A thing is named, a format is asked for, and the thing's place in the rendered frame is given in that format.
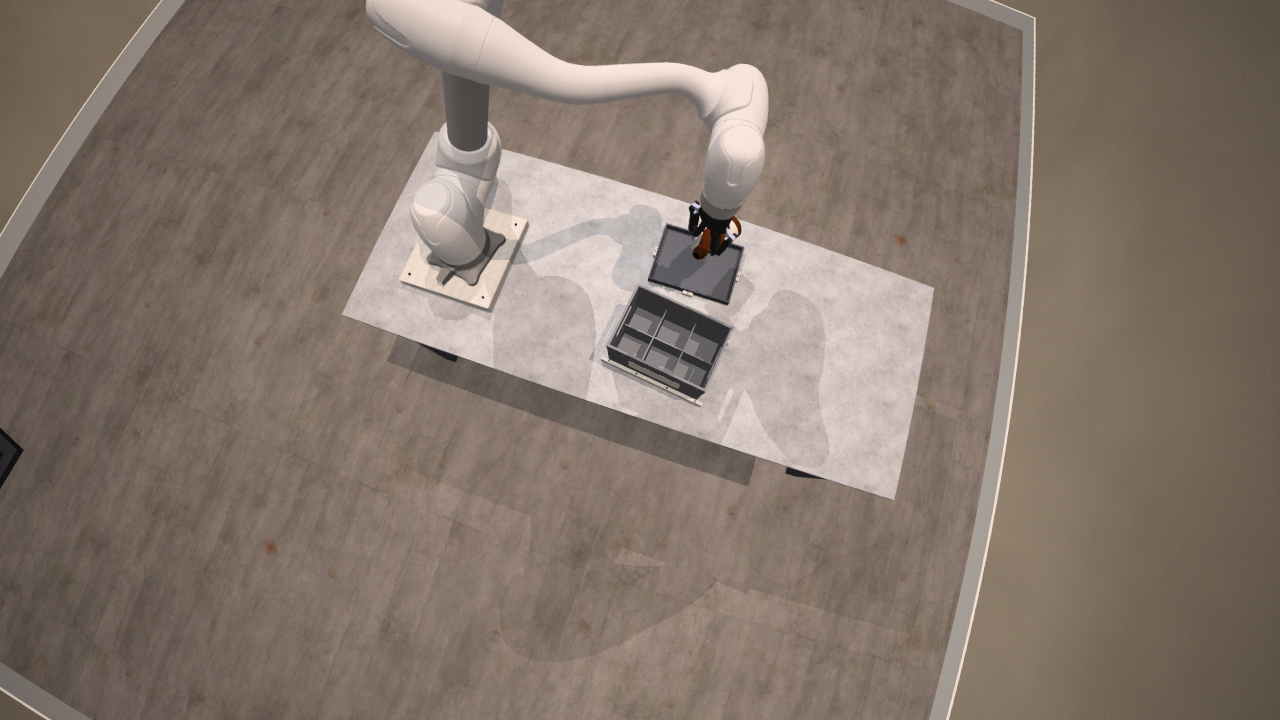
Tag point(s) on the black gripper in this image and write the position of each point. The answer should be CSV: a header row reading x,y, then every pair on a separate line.
x,y
717,227

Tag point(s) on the brown glass bottle with white label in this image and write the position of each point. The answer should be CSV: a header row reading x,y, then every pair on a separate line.
x,y
702,249

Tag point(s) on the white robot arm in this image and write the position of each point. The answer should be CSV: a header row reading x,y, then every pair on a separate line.
x,y
463,39

